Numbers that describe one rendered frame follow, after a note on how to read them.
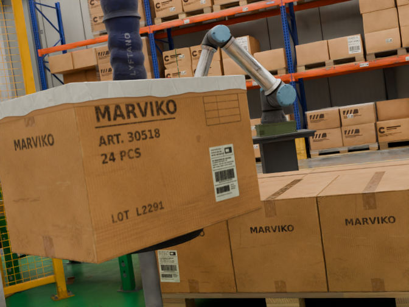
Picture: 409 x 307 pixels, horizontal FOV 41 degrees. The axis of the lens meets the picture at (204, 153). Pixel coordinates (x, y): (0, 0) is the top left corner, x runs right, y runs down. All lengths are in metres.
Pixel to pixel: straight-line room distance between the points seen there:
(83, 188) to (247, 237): 1.25
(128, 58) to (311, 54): 7.25
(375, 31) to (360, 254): 8.23
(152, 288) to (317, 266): 0.92
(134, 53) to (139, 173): 2.11
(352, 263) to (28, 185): 1.36
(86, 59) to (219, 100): 10.48
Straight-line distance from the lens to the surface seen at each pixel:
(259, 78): 3.72
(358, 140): 10.18
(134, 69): 3.34
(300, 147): 10.23
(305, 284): 2.35
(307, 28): 11.71
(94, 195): 1.22
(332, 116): 10.20
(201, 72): 3.72
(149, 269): 1.57
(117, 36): 3.37
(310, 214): 2.26
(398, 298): 2.30
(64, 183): 1.28
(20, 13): 3.38
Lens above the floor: 0.89
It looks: 3 degrees down
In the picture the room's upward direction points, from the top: 8 degrees counter-clockwise
